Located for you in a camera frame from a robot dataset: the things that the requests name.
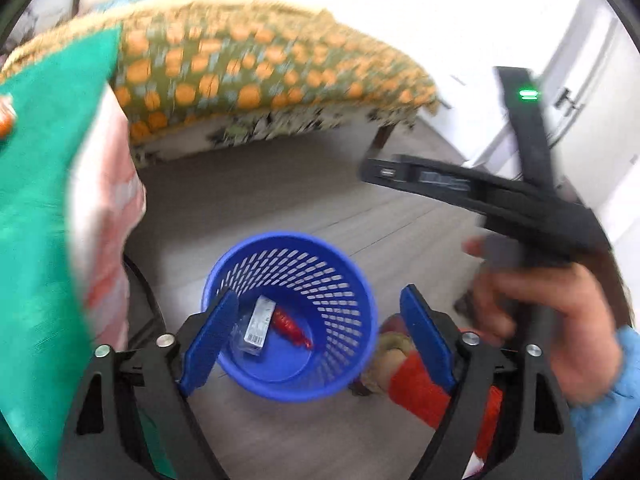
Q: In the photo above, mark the person's foot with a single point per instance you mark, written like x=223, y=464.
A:
x=387, y=360

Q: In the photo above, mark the orange white snack packet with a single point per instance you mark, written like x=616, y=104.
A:
x=5, y=117

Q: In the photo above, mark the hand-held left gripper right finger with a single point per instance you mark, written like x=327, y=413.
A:
x=427, y=340

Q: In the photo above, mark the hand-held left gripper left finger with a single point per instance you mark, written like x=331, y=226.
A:
x=210, y=340

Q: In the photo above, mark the person's right hand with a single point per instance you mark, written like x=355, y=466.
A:
x=560, y=320

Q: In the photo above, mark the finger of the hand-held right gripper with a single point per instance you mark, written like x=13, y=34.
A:
x=420, y=176

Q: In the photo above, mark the orange patterned bed blanket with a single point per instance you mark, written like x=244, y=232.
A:
x=260, y=65

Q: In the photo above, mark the black table frame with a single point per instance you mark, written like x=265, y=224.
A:
x=147, y=290

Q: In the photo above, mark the floral bed sheet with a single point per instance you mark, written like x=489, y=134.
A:
x=260, y=130

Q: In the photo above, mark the blue plastic mesh basket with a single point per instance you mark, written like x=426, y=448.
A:
x=295, y=320

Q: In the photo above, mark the white cardboard box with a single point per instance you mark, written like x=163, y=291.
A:
x=258, y=327

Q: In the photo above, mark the white wardrobe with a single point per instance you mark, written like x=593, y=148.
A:
x=595, y=125

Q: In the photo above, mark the green table cloth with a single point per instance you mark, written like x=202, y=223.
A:
x=40, y=240

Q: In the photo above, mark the dark wooden bed leg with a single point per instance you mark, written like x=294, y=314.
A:
x=381, y=141

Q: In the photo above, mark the person's right forearm blue sleeve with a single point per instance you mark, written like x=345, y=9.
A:
x=607, y=430

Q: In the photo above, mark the person's leg in red pants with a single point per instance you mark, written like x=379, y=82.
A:
x=430, y=395

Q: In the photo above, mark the red snack wrapper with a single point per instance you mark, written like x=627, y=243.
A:
x=292, y=329

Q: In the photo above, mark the pink striped table cover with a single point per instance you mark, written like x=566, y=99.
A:
x=107, y=220

